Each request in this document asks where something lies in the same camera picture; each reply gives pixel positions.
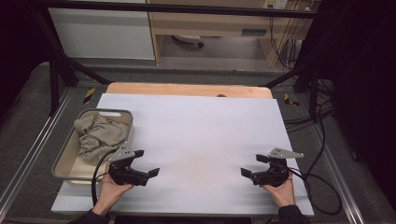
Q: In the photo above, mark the person's right hand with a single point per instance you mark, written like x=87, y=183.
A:
x=282, y=193

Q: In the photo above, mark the aluminium rail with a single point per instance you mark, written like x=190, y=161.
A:
x=34, y=144
x=337, y=177

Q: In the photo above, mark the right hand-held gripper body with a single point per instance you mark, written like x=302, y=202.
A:
x=274, y=174

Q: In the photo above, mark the office chair base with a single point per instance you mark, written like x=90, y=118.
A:
x=188, y=38

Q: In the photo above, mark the person's left hand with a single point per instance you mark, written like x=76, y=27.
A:
x=109, y=193

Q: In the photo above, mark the beige cloth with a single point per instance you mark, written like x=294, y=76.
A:
x=99, y=135

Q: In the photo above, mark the white foam board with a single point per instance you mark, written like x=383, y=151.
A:
x=199, y=133

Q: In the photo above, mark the light wooden desk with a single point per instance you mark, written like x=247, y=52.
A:
x=211, y=26

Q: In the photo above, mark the white wall socket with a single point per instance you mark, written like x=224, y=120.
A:
x=275, y=3

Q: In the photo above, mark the black metal frame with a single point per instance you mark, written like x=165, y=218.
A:
x=186, y=8

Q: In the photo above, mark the beige basket with grey rim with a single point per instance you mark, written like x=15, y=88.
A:
x=71, y=169

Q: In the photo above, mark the white cabinet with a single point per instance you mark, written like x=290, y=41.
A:
x=99, y=34

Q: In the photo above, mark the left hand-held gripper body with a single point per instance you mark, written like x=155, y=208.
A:
x=124, y=174

